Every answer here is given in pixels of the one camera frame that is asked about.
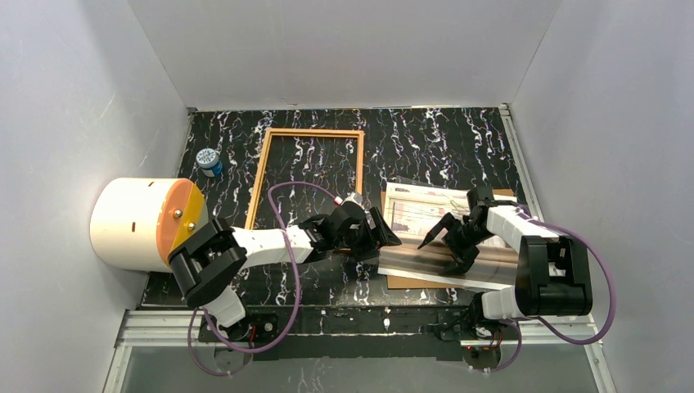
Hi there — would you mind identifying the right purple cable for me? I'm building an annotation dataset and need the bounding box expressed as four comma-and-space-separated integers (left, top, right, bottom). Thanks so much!
488, 203, 618, 375

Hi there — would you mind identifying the brown wooden photo frame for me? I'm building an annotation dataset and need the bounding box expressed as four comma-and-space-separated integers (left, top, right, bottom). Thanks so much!
244, 128, 365, 229

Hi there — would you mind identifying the small blue white jar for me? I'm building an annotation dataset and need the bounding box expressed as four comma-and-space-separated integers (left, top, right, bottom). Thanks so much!
196, 147, 223, 178

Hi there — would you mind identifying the aluminium rail base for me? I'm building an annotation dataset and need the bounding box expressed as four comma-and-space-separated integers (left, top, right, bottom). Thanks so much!
104, 307, 615, 392

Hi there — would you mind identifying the printed photo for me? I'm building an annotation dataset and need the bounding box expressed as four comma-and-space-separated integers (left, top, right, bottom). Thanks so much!
381, 183, 470, 260

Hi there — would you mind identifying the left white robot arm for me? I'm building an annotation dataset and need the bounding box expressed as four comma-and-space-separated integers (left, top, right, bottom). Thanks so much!
168, 201, 402, 328

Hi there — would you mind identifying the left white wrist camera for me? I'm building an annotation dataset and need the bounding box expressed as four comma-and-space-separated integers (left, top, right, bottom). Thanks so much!
333, 192, 364, 210

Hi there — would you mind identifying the white cylinder with coloured lid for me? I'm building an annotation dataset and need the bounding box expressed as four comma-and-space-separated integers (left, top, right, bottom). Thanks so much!
90, 178, 209, 273

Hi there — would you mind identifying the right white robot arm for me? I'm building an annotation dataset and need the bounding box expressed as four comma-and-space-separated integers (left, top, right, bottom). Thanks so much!
421, 186, 593, 322

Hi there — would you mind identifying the brown cardboard backing board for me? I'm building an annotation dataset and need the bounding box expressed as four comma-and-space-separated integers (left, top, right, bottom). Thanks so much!
385, 187, 517, 291

